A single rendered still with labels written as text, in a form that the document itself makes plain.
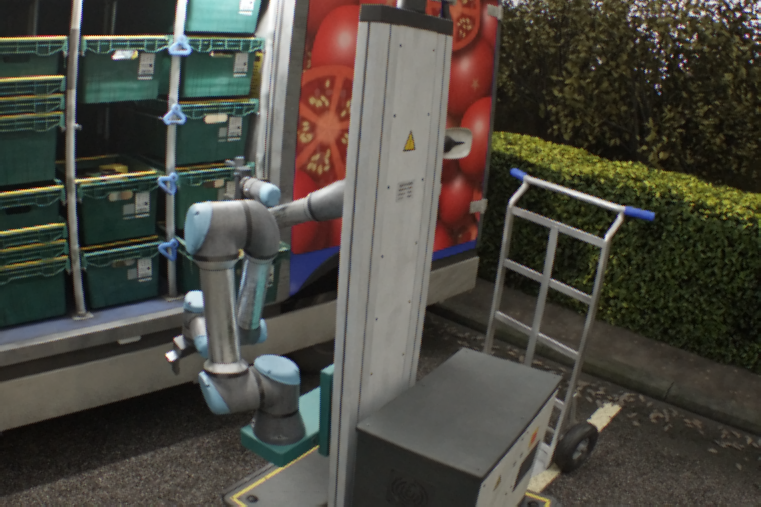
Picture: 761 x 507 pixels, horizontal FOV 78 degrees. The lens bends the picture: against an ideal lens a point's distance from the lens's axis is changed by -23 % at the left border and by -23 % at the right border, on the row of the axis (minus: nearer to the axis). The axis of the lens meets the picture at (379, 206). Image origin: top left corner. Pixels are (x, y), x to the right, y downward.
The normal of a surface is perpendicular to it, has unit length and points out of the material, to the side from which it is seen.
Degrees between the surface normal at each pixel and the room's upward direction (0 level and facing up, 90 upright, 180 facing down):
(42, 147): 95
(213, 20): 97
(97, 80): 98
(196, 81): 91
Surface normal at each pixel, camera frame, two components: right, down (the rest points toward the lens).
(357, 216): -0.56, 0.15
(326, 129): 0.71, 0.22
